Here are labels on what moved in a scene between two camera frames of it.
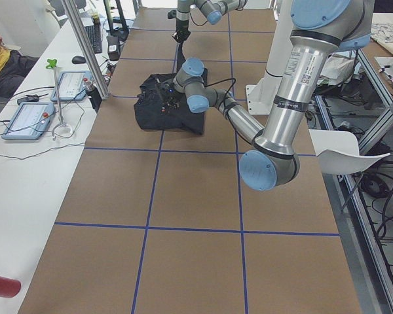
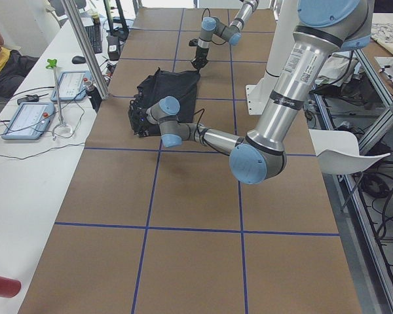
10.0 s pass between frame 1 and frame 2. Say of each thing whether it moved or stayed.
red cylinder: stayed
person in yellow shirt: stayed
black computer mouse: stayed
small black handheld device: stayed
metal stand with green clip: stayed
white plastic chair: stayed
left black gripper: moved
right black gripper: moved
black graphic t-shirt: moved
